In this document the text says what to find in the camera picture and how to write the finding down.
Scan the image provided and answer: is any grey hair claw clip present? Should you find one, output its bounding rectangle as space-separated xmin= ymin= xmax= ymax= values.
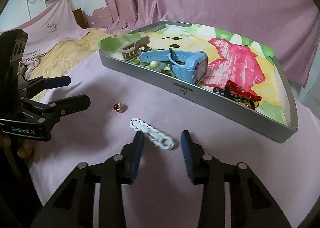
xmin=118 ymin=36 xmax=151 ymax=61

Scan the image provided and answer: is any black hair tie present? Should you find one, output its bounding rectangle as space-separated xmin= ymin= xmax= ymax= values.
xmin=232 ymin=92 xmax=261 ymax=111

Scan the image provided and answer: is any white chain hair clip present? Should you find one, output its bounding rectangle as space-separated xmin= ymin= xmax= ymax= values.
xmin=129 ymin=117 xmax=175 ymax=151

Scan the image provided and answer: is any black beaded hair clip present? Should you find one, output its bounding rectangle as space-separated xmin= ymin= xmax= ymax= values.
xmin=213 ymin=87 xmax=234 ymax=99

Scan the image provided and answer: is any red beaded bracelet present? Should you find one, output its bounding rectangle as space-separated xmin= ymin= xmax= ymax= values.
xmin=224 ymin=80 xmax=263 ymax=107

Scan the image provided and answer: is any light blue smart watch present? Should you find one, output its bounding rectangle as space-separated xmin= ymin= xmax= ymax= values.
xmin=139 ymin=48 xmax=208 ymax=85

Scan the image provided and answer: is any person's left hand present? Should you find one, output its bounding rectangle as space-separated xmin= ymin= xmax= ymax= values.
xmin=0 ymin=135 xmax=36 ymax=159

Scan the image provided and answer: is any yellow bed blanket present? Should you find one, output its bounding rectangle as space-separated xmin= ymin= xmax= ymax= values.
xmin=30 ymin=27 xmax=118 ymax=101

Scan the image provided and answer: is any pink bed sheet drape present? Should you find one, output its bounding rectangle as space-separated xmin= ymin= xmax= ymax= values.
xmin=16 ymin=0 xmax=88 ymax=59

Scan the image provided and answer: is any grey shallow tray box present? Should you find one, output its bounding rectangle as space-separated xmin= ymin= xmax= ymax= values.
xmin=99 ymin=20 xmax=298 ymax=143

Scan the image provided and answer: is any colourful floral cloth liner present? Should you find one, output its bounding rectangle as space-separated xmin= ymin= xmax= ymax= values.
xmin=98 ymin=21 xmax=291 ymax=126

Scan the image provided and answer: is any pink satin curtain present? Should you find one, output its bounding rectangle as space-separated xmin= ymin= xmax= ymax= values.
xmin=106 ymin=0 xmax=319 ymax=85

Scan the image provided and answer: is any black left camera box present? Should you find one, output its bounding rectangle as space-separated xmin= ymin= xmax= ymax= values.
xmin=1 ymin=29 xmax=28 ymax=114

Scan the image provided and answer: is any red gem ring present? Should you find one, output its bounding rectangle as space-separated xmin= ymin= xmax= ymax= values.
xmin=113 ymin=101 xmax=129 ymax=114

